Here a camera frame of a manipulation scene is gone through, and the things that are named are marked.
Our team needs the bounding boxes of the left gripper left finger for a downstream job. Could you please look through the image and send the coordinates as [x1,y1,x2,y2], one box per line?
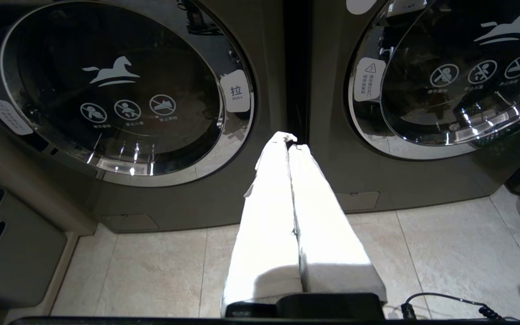
[221,131,303,318]

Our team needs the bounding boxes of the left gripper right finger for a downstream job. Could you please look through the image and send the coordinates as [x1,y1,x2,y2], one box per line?
[288,144,388,304]

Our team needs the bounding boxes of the grey front-load washing machine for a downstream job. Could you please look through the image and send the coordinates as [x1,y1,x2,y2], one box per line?
[0,0,308,234]
[310,0,520,214]

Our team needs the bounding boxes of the round glass washer door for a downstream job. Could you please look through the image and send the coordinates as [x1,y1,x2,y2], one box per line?
[0,0,256,188]
[344,0,520,160]

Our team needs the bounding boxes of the grey storage box with slot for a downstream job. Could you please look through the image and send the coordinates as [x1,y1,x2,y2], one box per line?
[0,183,68,309]

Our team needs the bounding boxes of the black cable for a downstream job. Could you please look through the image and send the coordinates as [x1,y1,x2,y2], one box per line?
[400,292,520,322]

